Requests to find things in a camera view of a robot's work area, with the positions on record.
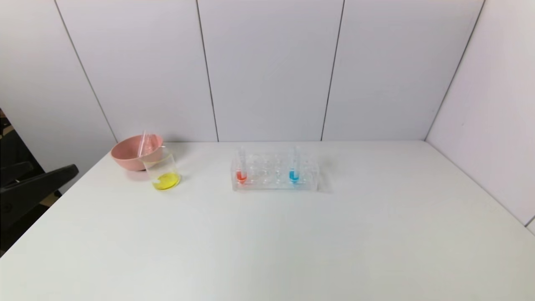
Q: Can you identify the yellow pigment test tube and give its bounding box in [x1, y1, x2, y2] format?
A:
[140, 130, 154, 158]

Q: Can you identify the clear acrylic test tube rack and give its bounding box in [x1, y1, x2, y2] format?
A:
[231, 146, 321, 193]

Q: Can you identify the red pigment test tube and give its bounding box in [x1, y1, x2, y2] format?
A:
[235, 145, 248, 184]

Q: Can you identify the blue pigment test tube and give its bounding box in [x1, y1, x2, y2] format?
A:
[289, 145, 301, 185]

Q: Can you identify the clear glass beaker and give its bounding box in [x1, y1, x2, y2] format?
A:
[140, 146, 181, 191]

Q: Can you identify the pink plastic bowl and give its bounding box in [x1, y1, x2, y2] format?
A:
[110, 134, 164, 172]

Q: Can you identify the brown cardboard box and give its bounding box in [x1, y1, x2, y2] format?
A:
[40, 190, 63, 208]

